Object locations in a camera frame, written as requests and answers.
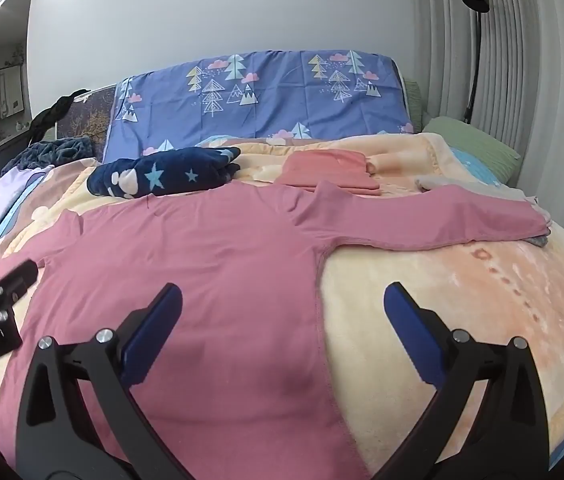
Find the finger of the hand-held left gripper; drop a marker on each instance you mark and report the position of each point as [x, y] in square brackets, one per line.
[12, 280]

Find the light blue fleece sheet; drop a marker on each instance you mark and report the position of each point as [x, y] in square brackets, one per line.
[477, 165]

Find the navy star-print fleece garment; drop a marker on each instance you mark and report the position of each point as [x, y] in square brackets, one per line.
[162, 177]

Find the folded salmon pink garment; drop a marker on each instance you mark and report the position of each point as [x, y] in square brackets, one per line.
[327, 170]

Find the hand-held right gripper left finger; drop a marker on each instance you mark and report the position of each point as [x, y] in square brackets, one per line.
[158, 327]

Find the peach printed fleece blanket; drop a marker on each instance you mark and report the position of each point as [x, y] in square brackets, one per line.
[462, 300]

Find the blue tree-print quilt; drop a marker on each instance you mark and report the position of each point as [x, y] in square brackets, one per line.
[272, 110]

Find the dark blue-grey blanket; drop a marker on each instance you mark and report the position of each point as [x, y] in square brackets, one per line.
[57, 152]

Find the white pleated curtain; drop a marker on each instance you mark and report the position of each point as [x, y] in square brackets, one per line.
[537, 85]

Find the green pillow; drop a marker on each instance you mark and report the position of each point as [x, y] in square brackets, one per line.
[472, 142]
[414, 105]

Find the pink long-sleeve shirt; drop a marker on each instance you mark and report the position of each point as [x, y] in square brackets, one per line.
[187, 240]

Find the tree-print headboard panel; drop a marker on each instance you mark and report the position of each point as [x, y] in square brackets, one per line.
[94, 115]

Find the black garment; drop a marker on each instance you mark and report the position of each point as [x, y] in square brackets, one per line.
[44, 120]

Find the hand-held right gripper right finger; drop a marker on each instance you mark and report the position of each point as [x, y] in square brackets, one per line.
[407, 327]

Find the lilac cloth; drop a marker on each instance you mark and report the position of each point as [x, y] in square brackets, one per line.
[7, 190]

